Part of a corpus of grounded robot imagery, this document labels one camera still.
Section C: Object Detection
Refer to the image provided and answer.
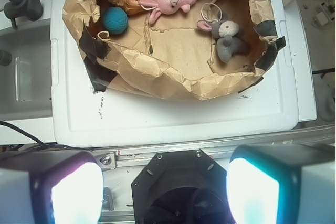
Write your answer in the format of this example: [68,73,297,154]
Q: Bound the tan seashell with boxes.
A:
[108,0,144,15]

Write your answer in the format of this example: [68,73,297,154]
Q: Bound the black cable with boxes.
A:
[0,120,92,152]

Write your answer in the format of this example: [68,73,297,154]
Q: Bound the teal ball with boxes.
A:
[102,7,128,35]

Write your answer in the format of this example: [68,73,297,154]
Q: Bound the gray faucet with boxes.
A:
[4,0,44,29]

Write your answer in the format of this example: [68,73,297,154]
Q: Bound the white plastic tray lid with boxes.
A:
[50,0,299,147]

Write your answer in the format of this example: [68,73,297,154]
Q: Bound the gray plush bunny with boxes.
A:
[197,19,248,63]

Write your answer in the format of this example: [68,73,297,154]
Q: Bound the brown crumpled paper bag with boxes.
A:
[62,0,286,101]

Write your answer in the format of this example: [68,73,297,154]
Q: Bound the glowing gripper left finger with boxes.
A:
[1,151,104,223]

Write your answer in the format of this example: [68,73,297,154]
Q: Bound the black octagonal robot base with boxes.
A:
[131,150,235,223]

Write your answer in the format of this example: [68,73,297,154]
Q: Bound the white sink basin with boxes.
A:
[1,19,52,121]

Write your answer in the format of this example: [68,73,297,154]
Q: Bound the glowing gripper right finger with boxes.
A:
[226,144,335,223]

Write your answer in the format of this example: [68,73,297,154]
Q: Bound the aluminum frame rail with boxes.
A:
[92,124,335,169]

